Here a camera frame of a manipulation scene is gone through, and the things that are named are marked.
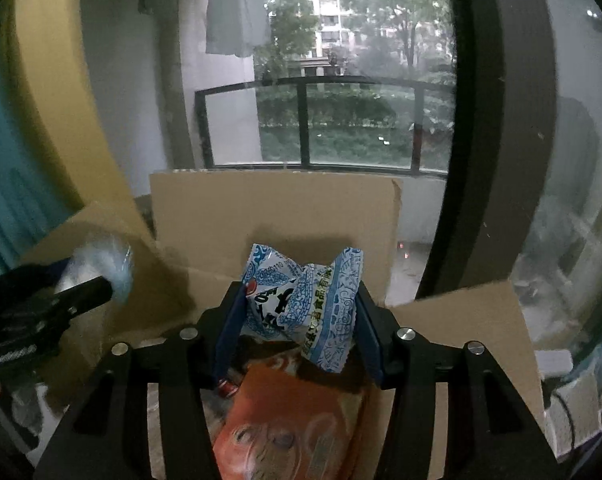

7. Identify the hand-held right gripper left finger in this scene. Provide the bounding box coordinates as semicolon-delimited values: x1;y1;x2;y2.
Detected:
33;283;248;480

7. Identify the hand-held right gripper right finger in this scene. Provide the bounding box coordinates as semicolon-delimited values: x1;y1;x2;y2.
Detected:
355;281;562;480

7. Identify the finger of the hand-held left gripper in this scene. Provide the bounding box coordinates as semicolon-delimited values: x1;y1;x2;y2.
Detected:
55;276;113;314

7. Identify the clear blue snack packet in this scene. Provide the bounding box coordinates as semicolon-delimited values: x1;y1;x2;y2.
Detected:
56;232;134;306

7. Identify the blue and white snack packet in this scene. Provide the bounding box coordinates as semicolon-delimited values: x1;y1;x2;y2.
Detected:
241;243;365;374

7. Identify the cardboard box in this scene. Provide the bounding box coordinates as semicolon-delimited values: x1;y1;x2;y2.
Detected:
21;167;547;480

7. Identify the orange snack packet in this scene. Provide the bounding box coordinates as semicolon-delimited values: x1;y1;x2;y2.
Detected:
212;355;367;480

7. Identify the teal curtain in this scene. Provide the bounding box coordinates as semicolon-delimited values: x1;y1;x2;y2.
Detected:
0;10;82;281

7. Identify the yellow curtain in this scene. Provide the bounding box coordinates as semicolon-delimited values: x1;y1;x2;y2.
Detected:
11;0;148;222

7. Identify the black balcony railing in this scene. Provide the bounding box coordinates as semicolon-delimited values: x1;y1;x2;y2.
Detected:
194;75;457;176

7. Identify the hanging grey garment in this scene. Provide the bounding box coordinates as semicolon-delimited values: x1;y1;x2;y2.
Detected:
204;0;272;59

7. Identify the black cable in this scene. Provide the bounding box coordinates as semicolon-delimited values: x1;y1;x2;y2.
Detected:
545;389;578;457

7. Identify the dark window frame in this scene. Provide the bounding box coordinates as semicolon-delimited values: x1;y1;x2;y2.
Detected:
415;0;558;307

